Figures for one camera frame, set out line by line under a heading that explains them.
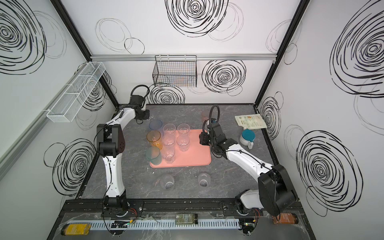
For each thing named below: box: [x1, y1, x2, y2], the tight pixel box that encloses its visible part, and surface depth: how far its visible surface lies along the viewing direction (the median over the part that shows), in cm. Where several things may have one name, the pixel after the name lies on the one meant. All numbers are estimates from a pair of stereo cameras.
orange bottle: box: [272, 213, 299, 224], surface depth 69 cm
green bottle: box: [175, 213, 199, 225], surface depth 69 cm
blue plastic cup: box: [149, 119, 164, 134], surface depth 93 cm
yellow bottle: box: [61, 223, 92, 236], surface depth 67 cm
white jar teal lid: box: [239, 129, 256, 150], surface depth 96 cm
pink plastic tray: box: [149, 129, 212, 169], surface depth 94 cm
